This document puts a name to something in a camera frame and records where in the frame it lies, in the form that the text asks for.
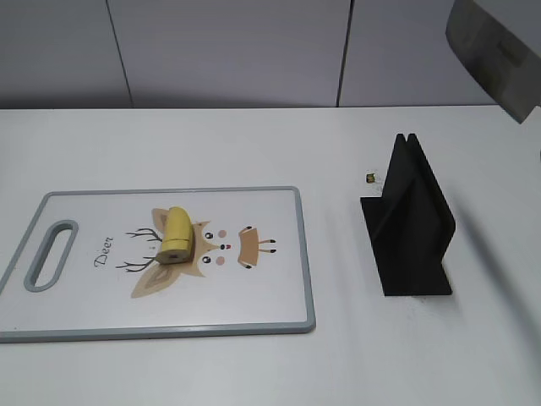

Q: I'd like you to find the white deer cutting board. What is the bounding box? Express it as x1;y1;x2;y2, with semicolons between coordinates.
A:
1;186;315;343

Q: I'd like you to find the yellow banana piece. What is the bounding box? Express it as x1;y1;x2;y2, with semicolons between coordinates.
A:
161;206;193;251

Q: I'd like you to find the white-handled kitchen knife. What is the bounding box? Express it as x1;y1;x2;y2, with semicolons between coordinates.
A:
445;0;540;123

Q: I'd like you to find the cut banana end slice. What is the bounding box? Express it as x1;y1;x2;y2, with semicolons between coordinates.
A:
155;249;191;265

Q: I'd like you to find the black knife stand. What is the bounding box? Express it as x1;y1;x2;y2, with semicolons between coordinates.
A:
360;133;456;297

